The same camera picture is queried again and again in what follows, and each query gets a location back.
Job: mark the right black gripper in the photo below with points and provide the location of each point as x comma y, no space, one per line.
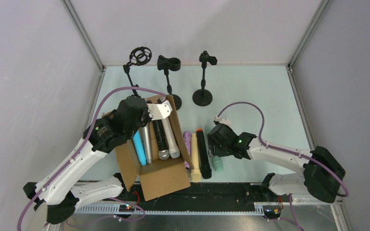
216,144

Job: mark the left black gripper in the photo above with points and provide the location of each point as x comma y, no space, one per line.
139,112

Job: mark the mint green microphone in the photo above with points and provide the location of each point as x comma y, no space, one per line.
215,161

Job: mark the blue microphone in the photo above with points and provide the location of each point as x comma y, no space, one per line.
137,141

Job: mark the purple glitter microphone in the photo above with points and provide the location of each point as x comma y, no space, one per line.
187,139

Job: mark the gold microphone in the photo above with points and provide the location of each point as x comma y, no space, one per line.
195,172

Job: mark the brown cardboard box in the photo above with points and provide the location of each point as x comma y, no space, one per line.
161,177

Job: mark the silver microphone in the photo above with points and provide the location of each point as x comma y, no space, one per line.
147,143

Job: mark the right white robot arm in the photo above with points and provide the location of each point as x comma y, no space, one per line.
314,172

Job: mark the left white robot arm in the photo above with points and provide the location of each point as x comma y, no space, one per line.
56,197

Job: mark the right round base mic stand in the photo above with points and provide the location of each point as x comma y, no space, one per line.
203,97

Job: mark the white microphone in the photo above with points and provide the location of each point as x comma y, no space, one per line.
172,145

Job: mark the right controller board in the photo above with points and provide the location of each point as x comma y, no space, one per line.
272,214

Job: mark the controller board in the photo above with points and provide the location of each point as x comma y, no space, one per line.
121,208
272,214

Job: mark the left controller board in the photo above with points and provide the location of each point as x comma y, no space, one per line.
121,208

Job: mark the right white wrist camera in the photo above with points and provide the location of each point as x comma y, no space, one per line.
219,120

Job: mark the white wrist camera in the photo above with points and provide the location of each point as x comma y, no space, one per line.
159,111
219,120

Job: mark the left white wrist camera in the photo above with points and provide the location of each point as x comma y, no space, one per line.
159,111

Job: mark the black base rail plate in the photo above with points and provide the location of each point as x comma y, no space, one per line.
203,197

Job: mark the aluminium frame post left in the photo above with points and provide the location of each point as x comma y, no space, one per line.
85,37

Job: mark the aluminium frame post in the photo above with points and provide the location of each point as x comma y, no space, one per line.
85,37
310,30

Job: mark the aluminium frame post right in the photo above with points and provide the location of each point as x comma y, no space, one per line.
310,30

